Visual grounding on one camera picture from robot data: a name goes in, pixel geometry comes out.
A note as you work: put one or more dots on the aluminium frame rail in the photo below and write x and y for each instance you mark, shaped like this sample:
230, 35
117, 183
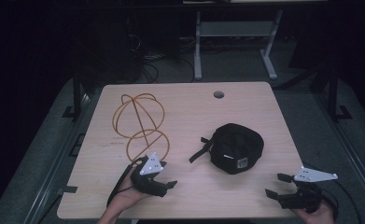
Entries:
348, 140
57, 161

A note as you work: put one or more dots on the black frame post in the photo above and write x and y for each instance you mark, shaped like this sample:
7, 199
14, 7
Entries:
332, 93
76, 93

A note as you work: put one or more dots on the grey metal stand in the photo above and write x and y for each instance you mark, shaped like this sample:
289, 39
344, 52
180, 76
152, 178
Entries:
233, 28

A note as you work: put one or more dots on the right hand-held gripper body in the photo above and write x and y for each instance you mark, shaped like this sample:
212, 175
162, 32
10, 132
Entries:
304, 197

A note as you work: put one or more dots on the person's right hand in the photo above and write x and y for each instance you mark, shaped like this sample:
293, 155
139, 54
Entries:
315, 216

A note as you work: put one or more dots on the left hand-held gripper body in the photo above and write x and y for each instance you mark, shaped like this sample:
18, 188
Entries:
146, 182

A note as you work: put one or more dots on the person's left hand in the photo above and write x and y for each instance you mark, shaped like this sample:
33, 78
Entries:
124, 197

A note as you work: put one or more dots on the black table edge bracket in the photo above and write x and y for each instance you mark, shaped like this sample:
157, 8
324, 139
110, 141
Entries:
67, 189

